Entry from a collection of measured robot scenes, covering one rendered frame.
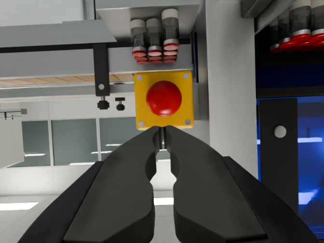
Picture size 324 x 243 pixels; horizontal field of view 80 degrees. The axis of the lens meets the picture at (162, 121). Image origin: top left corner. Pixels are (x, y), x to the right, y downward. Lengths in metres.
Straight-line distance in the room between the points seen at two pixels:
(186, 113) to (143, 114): 0.05
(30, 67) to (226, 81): 0.34
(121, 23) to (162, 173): 4.84
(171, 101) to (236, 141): 0.10
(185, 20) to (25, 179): 6.07
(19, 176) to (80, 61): 5.97
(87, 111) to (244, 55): 5.03
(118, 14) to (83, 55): 0.13
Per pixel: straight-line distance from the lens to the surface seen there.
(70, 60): 0.40
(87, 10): 0.46
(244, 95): 0.26
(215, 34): 0.27
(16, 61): 0.45
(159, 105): 0.21
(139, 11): 0.29
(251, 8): 0.27
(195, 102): 0.31
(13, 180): 6.42
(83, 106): 5.26
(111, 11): 0.29
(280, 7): 0.25
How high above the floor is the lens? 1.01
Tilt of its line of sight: 2 degrees up
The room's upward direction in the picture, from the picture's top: 178 degrees clockwise
